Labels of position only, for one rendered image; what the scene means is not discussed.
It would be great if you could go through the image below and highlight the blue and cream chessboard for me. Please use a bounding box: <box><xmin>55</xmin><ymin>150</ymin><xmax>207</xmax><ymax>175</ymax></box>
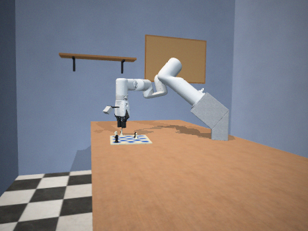
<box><xmin>110</xmin><ymin>135</ymin><xmax>152</xmax><ymax>145</ymax></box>

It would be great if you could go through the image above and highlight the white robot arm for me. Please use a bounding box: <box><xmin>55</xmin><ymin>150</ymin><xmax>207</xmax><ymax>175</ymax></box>
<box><xmin>116</xmin><ymin>58</ymin><xmax>205</xmax><ymax>109</ymax></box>

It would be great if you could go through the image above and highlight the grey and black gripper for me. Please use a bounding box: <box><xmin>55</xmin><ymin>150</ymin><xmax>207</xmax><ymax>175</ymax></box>
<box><xmin>115</xmin><ymin>100</ymin><xmax>130</xmax><ymax>128</ymax></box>

